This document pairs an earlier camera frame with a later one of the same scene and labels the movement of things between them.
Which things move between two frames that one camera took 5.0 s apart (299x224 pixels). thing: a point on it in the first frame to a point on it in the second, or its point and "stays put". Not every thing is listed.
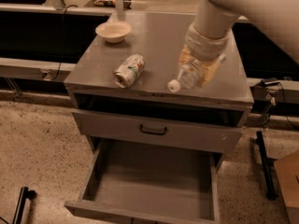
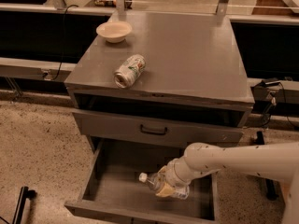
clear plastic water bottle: [189, 77] to [156, 181]
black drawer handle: [153, 133] stays put
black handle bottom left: [24, 193] stays put
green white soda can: [129, 71] stays put
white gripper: [205, 46] to [169, 174]
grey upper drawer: [157, 131] stays put
